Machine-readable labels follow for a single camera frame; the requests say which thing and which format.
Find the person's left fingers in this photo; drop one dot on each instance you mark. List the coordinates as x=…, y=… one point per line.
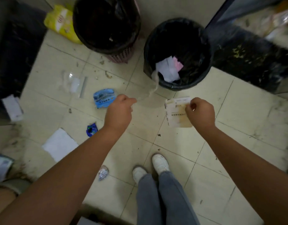
x=127, y=100

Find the stained paper receipt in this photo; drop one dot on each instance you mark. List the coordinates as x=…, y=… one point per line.
x=175, y=114

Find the white paper napkin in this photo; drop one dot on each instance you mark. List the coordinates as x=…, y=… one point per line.
x=59, y=145

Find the pink bin with black liner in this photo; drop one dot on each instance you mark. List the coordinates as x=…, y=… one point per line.
x=106, y=23

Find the person's left white shoe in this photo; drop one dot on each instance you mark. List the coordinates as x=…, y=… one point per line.
x=138, y=173

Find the silver foil wrapper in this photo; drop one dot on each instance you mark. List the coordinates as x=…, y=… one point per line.
x=103, y=172

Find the yellow snack packet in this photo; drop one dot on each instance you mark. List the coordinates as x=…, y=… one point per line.
x=61, y=22

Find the person's right white shoe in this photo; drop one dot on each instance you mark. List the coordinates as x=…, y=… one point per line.
x=160, y=164

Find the person's grey jeans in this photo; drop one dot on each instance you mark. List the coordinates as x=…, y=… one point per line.
x=165, y=201

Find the person's left forearm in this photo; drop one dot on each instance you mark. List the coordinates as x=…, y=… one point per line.
x=64, y=175

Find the black trash bin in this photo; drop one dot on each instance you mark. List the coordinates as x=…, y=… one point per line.
x=181, y=42

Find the person's right hand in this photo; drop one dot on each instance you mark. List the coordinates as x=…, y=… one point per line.
x=202, y=114

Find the pink paper slip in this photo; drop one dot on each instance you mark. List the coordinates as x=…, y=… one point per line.
x=178, y=64

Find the clear plastic wrapper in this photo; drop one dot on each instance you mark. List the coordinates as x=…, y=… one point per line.
x=152, y=90

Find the person's white shoe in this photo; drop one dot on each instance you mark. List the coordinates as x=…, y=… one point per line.
x=138, y=173
x=160, y=164

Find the person's right fingers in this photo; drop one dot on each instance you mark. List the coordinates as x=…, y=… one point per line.
x=192, y=110

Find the clear plastic bag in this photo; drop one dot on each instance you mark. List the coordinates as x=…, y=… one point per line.
x=73, y=84

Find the white paper sheet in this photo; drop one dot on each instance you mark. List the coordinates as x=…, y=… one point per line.
x=167, y=69

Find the crumpled printed paper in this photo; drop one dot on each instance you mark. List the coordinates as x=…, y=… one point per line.
x=2, y=167

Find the light blue tissue packet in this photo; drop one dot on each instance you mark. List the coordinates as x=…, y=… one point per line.
x=103, y=97

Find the crinkled plastic packaging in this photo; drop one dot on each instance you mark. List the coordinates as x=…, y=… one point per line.
x=278, y=19

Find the person's right forearm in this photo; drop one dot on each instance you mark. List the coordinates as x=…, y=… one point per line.
x=247, y=171

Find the small dark blue wrapper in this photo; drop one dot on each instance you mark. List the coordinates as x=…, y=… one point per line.
x=91, y=130

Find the white folded paper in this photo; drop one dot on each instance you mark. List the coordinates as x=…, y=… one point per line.
x=12, y=107

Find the person's left hand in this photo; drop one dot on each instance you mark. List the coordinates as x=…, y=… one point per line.
x=117, y=113

